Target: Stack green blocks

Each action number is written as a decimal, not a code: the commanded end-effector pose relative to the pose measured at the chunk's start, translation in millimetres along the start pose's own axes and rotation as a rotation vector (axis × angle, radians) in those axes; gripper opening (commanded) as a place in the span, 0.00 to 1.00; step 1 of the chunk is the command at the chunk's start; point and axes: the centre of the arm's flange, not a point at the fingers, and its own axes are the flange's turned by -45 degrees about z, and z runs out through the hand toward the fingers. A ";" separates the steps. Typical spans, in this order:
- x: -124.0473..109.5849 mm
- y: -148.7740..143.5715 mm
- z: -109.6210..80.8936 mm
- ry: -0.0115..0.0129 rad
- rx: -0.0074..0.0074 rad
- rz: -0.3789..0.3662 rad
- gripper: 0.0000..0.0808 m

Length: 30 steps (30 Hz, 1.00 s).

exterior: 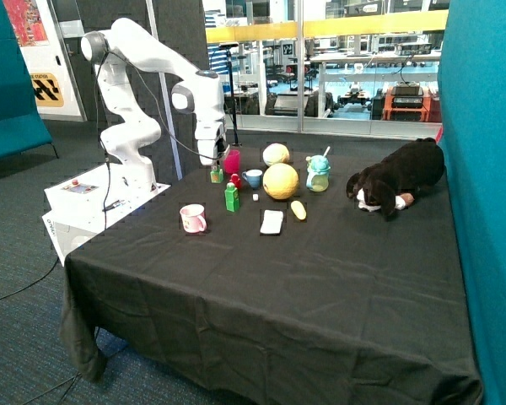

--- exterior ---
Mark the blue cup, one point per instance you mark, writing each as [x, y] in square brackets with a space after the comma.
[253, 177]

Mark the red block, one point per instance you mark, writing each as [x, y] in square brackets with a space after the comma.
[236, 180]

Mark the white folded cloth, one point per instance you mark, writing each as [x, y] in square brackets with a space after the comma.
[272, 222]

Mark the magenta plastic cup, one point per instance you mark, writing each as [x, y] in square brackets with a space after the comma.
[231, 164]

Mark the green sippy cup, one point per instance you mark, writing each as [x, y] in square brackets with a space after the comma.
[318, 170]

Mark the green block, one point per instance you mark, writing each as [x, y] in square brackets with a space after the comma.
[232, 205]
[231, 193]
[216, 175]

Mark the teal sofa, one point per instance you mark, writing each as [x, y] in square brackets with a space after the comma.
[21, 127]

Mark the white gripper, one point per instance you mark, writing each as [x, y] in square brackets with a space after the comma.
[211, 144]

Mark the teal partition wall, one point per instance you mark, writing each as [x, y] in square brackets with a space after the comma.
[472, 83]

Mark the large yellow textured ball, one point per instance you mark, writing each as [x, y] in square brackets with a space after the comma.
[281, 181]

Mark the yellow toy banana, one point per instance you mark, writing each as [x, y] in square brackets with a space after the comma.
[298, 210]

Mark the black tablecloth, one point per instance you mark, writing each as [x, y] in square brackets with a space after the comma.
[345, 307]

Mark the dark brown plush dog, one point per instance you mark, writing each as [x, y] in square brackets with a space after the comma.
[410, 168]

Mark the pale yellow small ball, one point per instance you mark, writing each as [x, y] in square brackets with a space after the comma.
[275, 153]

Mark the green block front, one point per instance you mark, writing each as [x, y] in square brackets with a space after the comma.
[232, 205]

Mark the black tripod stand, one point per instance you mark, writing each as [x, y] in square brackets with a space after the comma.
[227, 46]

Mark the pink mug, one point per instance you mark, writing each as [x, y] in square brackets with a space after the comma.
[193, 218]

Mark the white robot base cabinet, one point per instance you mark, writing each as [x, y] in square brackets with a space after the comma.
[87, 204]

